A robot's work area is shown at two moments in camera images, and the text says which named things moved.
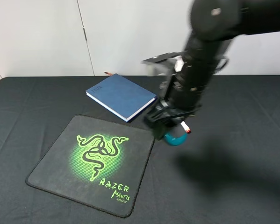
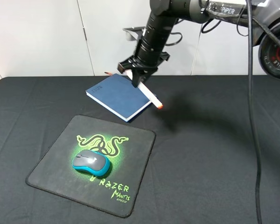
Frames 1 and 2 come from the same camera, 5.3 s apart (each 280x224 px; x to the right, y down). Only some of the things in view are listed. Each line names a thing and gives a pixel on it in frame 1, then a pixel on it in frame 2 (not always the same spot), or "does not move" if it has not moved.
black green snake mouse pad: [99, 164] does not move
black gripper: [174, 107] to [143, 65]
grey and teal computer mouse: [175, 141] to [93, 161]
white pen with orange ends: [186, 129] to [146, 91]
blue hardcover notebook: [121, 96] does not move
